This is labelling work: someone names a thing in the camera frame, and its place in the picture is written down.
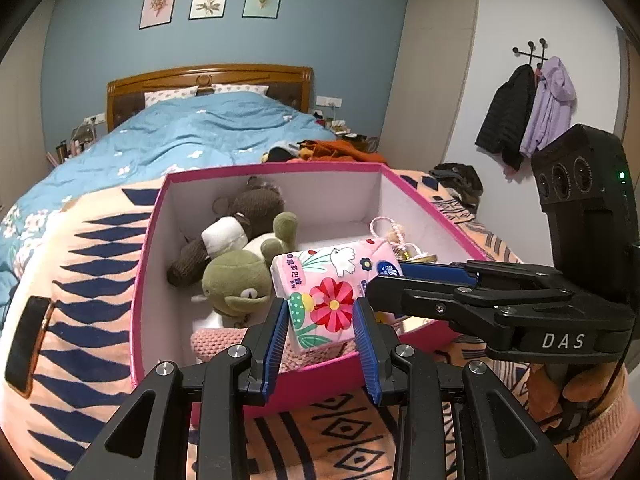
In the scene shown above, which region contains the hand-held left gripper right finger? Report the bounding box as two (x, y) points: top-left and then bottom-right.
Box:
(352, 297), (576, 480)

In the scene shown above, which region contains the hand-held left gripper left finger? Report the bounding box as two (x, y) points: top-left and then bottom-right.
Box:
(65, 297), (291, 480)

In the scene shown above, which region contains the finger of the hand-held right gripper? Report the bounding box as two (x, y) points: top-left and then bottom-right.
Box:
(364, 274), (502, 337)
(399, 260), (567, 292)

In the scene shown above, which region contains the pink knitted plush toy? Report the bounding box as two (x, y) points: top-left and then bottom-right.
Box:
(190, 327), (351, 373)

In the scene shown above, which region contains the pink floral tissue pack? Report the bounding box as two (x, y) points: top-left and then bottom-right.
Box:
(270, 239), (405, 353)

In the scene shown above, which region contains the green frog plush toy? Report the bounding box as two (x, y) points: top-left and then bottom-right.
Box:
(201, 211), (299, 328)

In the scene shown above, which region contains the pink cardboard box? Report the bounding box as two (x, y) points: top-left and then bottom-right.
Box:
(131, 162), (488, 421)

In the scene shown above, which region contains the dark brown plush toy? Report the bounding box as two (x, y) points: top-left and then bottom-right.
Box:
(166, 176), (286, 287)

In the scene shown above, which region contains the person's right forearm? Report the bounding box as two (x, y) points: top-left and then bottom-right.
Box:
(565, 370), (640, 480)

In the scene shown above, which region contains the person's right hand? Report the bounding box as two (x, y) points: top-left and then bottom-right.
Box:
(527, 364), (622, 439)

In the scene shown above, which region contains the dark clothes pile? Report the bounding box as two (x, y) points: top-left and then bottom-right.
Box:
(430, 162), (485, 211)

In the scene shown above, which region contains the purple hooded jacket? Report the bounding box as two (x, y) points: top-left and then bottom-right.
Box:
(520, 56), (577, 158)

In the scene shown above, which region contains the black puffer jacket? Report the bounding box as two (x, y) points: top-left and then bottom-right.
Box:
(475, 63), (536, 172)

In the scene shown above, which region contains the orange clothing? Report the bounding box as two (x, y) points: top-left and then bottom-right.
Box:
(299, 138), (381, 163)

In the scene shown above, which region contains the nightstand clutter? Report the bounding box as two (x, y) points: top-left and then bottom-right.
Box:
(312, 112), (381, 151)

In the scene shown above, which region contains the black and white clothing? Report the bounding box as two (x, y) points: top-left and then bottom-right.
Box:
(260, 144), (301, 163)

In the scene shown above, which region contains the beige built-in wardrobe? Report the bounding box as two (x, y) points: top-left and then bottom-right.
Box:
(381, 0), (482, 173)

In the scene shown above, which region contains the orange patterned blanket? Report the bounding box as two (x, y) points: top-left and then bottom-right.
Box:
(0, 167), (576, 480)

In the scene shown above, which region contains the blue floral duvet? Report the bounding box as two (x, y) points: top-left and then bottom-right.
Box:
(0, 91), (338, 281)

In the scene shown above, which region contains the black smartphone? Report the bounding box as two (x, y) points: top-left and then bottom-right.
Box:
(4, 296), (55, 395)

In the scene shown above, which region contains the white dotted pillow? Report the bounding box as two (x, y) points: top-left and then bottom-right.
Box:
(212, 83), (268, 96)
(145, 86), (199, 107)

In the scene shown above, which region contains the group of cosmetic bottles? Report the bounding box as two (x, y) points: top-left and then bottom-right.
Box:
(47, 125), (96, 163)

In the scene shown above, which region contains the wooden bed headboard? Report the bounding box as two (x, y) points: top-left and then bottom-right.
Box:
(106, 63), (314, 133)

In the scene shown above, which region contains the white framed flower picture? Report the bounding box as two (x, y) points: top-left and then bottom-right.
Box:
(189, 0), (231, 20)

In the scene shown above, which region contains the black wall coat rack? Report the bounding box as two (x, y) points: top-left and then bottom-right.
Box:
(512, 37), (548, 68)

